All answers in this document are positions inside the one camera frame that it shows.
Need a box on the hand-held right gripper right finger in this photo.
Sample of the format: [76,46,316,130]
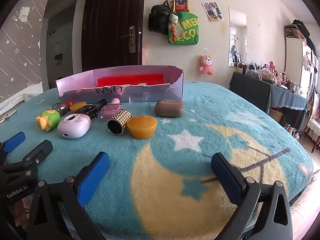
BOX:
[211,152,293,240]

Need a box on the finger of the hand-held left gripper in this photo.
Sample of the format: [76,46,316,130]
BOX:
[0,139,53,180]
[0,131,26,166]

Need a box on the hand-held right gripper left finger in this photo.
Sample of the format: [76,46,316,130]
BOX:
[27,151,110,240]

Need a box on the green yellow toy figure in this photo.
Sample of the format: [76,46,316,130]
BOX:
[35,109,61,132]

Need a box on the white rounded case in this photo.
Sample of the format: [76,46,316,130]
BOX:
[57,114,92,139]

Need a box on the glittery bottle with red cap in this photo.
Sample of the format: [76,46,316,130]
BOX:
[52,99,75,117]

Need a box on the amber round disc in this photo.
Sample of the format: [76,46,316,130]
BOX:
[127,115,158,140]
[70,101,87,114]

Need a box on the gold studded black cylinder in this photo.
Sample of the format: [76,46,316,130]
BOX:
[107,109,132,137]

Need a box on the black nail polish bottle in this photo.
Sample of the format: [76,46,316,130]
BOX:
[75,99,108,122]

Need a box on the pink nail polish bottle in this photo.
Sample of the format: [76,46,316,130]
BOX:
[101,98,122,123]

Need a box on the brown rounded case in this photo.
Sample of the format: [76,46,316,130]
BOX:
[154,98,185,117]

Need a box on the clear round jar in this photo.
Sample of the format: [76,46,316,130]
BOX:
[129,92,151,103]

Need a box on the purple cardboard box red inside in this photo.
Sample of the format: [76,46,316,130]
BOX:
[55,65,185,103]

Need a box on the teal moon star blanket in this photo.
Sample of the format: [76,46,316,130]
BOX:
[0,80,314,240]

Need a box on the wicker basket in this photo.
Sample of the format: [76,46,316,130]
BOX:
[269,109,285,124]

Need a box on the white ceramic jug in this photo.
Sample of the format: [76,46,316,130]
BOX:
[286,126,300,140]

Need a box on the pink bed sheet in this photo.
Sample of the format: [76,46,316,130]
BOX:
[290,170,320,240]

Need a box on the table with dark cloth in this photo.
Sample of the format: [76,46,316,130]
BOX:
[229,72,308,125]

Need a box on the wooden stool with cushion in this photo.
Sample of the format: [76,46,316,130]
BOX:
[304,119,320,153]

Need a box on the cluster of bottles and bags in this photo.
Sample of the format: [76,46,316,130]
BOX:
[235,60,304,95]

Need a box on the pink plush toy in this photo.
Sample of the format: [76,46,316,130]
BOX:
[199,54,214,76]

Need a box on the white wardrobe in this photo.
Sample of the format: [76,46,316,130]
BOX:
[285,36,320,98]

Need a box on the dark brown wooden door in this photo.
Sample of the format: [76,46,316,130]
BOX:
[82,0,146,72]

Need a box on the green tote bag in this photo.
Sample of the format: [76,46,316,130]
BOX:
[168,11,199,45]

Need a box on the red tassel ornament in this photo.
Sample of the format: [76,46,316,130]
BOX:
[168,25,178,42]

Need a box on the leopard print storage box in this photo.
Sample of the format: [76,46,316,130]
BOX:
[284,24,307,40]

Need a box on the black clothing pile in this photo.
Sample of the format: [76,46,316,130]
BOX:
[291,19,318,55]

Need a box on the black backpack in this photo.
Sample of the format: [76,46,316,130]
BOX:
[148,0,172,35]

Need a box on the red yellow hanging bag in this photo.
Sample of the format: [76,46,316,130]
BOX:
[172,0,192,13]

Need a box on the white wall notice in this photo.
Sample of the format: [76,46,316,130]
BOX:
[52,39,67,55]

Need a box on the white wall switch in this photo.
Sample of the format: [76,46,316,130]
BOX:
[18,6,30,23]

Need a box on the tall wall mirror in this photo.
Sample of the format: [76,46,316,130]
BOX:
[228,7,247,68]

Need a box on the brass door handle plate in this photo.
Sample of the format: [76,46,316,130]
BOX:
[121,26,136,53]

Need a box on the wall photo poster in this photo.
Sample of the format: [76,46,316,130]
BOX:
[202,2,224,22]

